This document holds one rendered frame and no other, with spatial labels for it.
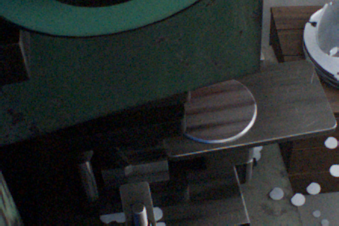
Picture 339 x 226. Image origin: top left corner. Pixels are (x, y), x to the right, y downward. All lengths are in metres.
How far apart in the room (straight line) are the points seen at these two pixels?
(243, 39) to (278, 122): 0.37
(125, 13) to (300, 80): 0.64
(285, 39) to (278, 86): 0.70
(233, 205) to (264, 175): 0.12
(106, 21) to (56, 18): 0.03
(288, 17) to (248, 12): 1.19
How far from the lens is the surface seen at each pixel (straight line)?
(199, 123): 0.95
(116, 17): 0.40
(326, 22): 1.67
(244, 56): 0.61
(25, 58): 0.44
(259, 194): 1.05
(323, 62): 1.61
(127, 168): 0.90
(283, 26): 1.74
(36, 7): 0.39
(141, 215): 0.84
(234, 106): 0.97
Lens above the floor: 1.52
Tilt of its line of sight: 51 degrees down
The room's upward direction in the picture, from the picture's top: 3 degrees counter-clockwise
